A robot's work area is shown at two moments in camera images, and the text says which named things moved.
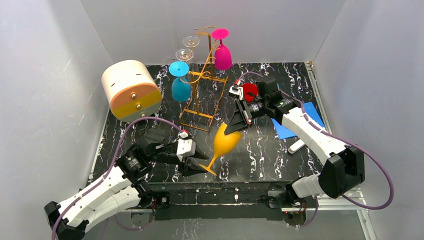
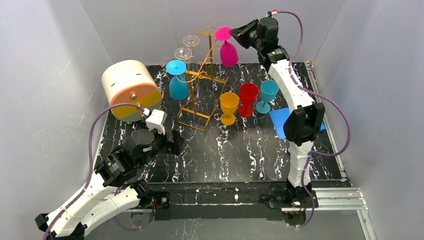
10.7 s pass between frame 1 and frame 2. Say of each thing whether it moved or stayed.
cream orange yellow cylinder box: stayed
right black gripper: moved
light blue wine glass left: stayed
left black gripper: moved
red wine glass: stayed
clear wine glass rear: stayed
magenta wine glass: moved
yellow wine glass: moved
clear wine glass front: stayed
